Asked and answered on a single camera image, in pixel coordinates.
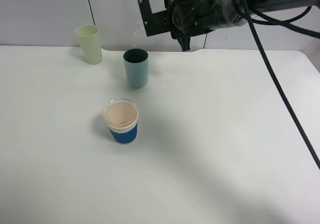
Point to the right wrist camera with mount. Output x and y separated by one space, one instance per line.
154 23

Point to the teal plastic cup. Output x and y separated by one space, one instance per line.
136 67

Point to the light green plastic cup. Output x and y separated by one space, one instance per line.
89 39

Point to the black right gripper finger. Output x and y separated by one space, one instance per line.
184 42

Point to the blue sleeved glass cup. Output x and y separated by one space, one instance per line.
121 117

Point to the clear bottle green label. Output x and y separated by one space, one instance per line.
140 27

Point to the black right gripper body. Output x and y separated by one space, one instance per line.
188 18

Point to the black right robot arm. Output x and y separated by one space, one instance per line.
231 13

